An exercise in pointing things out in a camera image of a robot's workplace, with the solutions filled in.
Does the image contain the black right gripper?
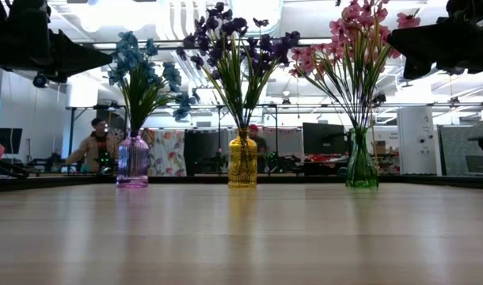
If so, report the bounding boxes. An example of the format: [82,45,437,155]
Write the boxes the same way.
[386,9,483,81]

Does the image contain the blue artificial flower bunch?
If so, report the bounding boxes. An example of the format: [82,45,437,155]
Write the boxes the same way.
[106,65,147,134]
[114,30,160,131]
[134,61,201,134]

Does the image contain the black thick cable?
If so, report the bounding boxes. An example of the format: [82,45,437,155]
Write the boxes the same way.
[0,157,31,180]

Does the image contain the black aluminium table frame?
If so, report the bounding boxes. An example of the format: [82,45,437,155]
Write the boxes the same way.
[0,173,483,194]

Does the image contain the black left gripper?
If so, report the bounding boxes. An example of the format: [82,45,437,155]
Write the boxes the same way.
[0,0,114,84]

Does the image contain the black computer monitor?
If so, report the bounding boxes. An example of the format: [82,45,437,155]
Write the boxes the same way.
[302,122,348,156]
[0,127,24,155]

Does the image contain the grey partition panel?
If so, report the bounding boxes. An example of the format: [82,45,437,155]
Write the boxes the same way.
[438,124,483,177]

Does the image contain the floral patterned cloth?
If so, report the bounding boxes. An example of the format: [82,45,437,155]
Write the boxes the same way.
[142,129,187,177]

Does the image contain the white pillar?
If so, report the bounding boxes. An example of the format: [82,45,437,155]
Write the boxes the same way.
[397,105,443,177]

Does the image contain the black screen panel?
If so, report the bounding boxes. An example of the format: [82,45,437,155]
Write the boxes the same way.
[184,129,231,175]

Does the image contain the person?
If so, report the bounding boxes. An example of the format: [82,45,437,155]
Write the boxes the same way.
[247,123,269,156]
[65,117,120,174]

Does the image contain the green glass vase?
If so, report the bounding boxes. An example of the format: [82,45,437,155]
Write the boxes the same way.
[345,126,380,189]

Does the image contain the pink ribbed glass vase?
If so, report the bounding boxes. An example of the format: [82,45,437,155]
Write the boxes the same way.
[116,130,150,189]

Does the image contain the white ceiling pipes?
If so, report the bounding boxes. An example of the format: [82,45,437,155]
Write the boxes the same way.
[156,0,229,106]

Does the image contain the purple artificial flower bunch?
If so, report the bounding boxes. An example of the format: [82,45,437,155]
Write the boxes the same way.
[193,2,270,130]
[176,35,245,130]
[243,30,302,130]

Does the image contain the yellow glass vase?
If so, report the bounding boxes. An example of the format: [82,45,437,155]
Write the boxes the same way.
[227,128,259,188]

